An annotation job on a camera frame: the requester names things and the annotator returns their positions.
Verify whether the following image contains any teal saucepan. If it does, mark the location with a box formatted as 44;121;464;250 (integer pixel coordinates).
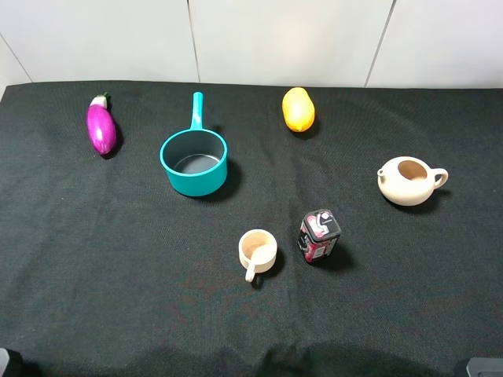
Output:
159;92;228;197

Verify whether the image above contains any beige ceramic cup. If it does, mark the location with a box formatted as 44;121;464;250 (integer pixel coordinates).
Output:
238;229;277;283

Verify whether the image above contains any pink black tin box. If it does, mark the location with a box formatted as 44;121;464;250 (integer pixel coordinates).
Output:
297;209;341;264

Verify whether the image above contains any orange toy fruit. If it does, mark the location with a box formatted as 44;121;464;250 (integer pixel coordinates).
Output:
282;87;315;133

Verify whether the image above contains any beige ceramic teapot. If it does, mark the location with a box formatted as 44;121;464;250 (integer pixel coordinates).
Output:
377;156;449;207

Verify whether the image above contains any purple toy eggplant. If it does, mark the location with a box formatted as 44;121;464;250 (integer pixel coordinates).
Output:
86;93;117;156

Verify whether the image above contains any black tablecloth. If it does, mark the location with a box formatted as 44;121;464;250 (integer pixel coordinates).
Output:
1;82;502;376

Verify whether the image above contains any grey base right corner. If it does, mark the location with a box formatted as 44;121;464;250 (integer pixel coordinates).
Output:
466;357;503;377

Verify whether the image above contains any grey base corner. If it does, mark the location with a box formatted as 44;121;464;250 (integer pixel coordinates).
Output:
0;348;10;377
466;357;503;377

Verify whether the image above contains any grey base left corner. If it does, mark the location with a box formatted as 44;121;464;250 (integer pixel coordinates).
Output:
0;348;10;377

